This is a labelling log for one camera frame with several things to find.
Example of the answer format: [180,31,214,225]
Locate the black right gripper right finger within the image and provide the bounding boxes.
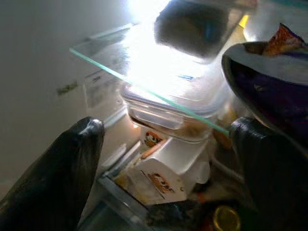
[230,116,308,231]

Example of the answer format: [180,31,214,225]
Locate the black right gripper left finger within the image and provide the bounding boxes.
[0,116,106,231]

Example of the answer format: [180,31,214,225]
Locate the round bowl with tape cross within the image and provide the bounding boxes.
[221,23,308,145]

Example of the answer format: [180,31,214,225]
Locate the orange snack packet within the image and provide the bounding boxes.
[261,23,308,56]

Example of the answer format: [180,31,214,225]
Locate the clear fridge drawer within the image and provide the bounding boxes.
[79,177,150,231]

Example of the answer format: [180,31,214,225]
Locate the stainless steel fridge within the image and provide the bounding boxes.
[0,0,308,231]

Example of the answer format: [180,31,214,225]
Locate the glass fridge shelf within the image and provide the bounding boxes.
[69,0,256,137]

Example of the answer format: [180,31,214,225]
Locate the gold jar lid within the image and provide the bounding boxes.
[213,205,241,231]

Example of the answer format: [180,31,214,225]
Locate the white printed carton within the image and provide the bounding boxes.
[115,158,188,205]
[138,125,169,159]

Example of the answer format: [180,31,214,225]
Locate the white foam box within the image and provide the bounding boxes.
[141,134,211,185]

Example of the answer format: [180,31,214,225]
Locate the clear lidded food container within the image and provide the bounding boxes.
[121,72,231,145]

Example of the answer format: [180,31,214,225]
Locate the yellow packet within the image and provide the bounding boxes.
[239,14,250,27]

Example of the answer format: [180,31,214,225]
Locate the dark plastic bag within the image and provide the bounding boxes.
[154,0,231,58]

